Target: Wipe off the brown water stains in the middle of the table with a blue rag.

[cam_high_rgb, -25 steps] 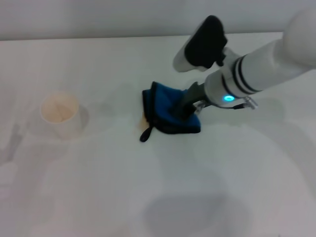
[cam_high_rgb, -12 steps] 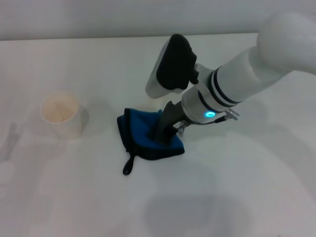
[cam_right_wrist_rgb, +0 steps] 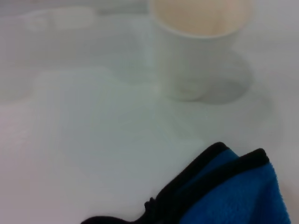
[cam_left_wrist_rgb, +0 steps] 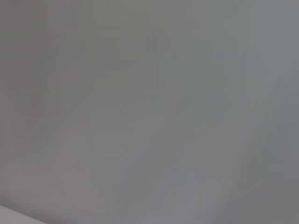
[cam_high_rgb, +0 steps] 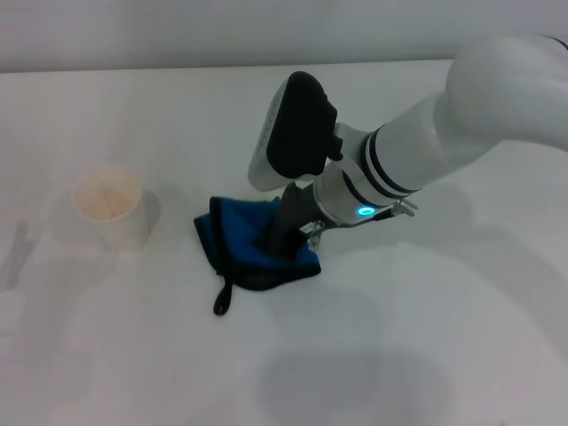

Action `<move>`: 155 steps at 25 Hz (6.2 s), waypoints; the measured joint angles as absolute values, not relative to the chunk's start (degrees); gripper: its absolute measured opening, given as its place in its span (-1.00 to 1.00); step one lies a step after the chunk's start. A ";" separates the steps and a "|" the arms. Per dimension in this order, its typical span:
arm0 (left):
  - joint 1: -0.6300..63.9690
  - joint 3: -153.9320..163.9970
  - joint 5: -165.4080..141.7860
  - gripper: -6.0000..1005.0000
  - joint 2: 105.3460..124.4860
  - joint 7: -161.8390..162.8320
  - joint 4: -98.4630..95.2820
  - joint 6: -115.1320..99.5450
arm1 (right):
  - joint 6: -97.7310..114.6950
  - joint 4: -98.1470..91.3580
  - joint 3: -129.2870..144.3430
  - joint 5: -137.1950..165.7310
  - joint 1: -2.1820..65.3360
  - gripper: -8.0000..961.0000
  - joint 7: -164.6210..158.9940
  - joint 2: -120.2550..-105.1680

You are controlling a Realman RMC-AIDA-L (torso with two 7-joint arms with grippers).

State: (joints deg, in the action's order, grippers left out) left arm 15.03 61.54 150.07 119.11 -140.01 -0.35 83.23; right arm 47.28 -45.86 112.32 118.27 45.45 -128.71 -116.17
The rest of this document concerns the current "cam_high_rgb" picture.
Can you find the blue rag with black trim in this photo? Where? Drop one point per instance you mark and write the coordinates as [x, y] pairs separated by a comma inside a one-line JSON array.
[[235, 235]]

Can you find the white paper cup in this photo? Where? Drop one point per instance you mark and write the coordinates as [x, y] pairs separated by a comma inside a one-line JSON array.
[[120, 222]]

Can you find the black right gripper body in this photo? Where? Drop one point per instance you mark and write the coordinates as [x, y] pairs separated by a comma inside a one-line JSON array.
[[293, 217]]

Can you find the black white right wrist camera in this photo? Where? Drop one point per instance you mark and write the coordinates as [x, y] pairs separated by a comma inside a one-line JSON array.
[[297, 128]]

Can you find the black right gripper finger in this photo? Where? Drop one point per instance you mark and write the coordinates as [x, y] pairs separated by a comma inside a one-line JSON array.
[[277, 247]]

